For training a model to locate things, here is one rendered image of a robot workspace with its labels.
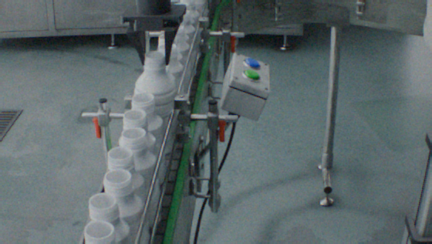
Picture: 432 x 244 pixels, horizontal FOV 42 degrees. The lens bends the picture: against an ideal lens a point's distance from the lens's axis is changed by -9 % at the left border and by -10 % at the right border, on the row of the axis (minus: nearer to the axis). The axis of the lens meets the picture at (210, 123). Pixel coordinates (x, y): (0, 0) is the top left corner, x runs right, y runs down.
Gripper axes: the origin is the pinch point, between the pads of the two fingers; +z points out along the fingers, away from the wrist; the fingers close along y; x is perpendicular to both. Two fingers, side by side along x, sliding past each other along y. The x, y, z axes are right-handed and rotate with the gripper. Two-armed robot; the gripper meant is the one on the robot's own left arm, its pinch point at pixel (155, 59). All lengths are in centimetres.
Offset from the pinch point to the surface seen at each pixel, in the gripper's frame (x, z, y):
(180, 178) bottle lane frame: -4.2, 20.9, 4.2
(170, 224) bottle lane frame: -17.8, 20.8, 4.1
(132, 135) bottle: -16.5, 5.3, -1.1
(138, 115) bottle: -10.7, 5.0, -1.2
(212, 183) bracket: 3.5, 26.9, 9.2
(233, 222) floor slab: 112, 121, 9
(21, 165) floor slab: 150, 122, -104
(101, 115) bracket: 2.6, 12.3, -11.4
